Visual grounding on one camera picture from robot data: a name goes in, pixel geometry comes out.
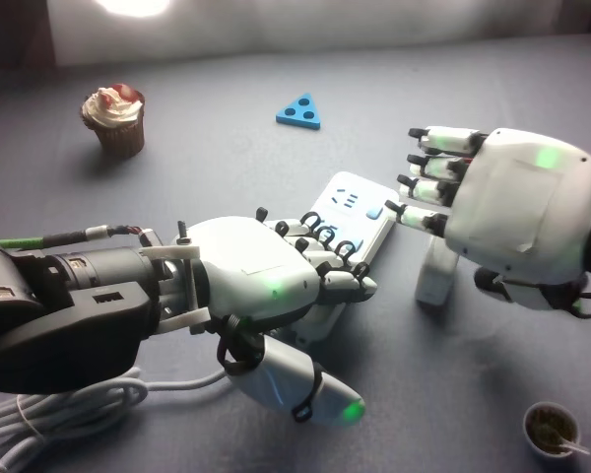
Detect dark brown panel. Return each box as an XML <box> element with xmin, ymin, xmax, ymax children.
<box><xmin>0</xmin><ymin>0</ymin><xmax>55</xmax><ymax>70</ymax></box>

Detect chocolate cupcake white frosting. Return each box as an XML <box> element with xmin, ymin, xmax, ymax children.
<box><xmin>80</xmin><ymin>83</ymin><xmax>147</xmax><ymax>158</ymax></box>

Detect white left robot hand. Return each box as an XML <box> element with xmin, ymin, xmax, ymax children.
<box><xmin>180</xmin><ymin>206</ymin><xmax>379</xmax><ymax>428</ymax></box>

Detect white cable tie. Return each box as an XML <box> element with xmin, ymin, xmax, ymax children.
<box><xmin>16</xmin><ymin>393</ymin><xmax>45</xmax><ymax>440</ymax></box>

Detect small white bowl of soup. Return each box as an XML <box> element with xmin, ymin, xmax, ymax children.
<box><xmin>522</xmin><ymin>400</ymin><xmax>582</xmax><ymax>459</ymax></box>

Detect white power strip blue sockets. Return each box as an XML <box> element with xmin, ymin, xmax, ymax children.
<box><xmin>280</xmin><ymin>170</ymin><xmax>401</xmax><ymax>347</ymax></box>

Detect grey table cloth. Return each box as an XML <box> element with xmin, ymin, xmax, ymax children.
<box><xmin>0</xmin><ymin>32</ymin><xmax>591</xmax><ymax>473</ymax></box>

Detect blue triangle block three holes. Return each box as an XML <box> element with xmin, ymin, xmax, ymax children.
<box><xmin>274</xmin><ymin>92</ymin><xmax>322</xmax><ymax>132</ymax></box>

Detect small white spoon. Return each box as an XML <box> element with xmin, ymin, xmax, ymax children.
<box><xmin>536</xmin><ymin>426</ymin><xmax>591</xmax><ymax>455</ymax></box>

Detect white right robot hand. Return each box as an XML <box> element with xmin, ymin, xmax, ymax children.
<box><xmin>384</xmin><ymin>126</ymin><xmax>591</xmax><ymax>321</ymax></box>

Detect white power adapter block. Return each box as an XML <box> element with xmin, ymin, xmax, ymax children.
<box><xmin>414</xmin><ymin>234</ymin><xmax>458</xmax><ymax>309</ymax></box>

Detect white coiled power cord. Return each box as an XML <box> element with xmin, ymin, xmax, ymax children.
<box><xmin>0</xmin><ymin>367</ymin><xmax>232</xmax><ymax>473</ymax></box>

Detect green cable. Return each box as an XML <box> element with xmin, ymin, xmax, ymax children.
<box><xmin>0</xmin><ymin>231</ymin><xmax>88</xmax><ymax>250</ymax></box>

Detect white backdrop sheet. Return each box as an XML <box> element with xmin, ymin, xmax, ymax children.
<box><xmin>46</xmin><ymin>0</ymin><xmax>591</xmax><ymax>68</ymax></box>

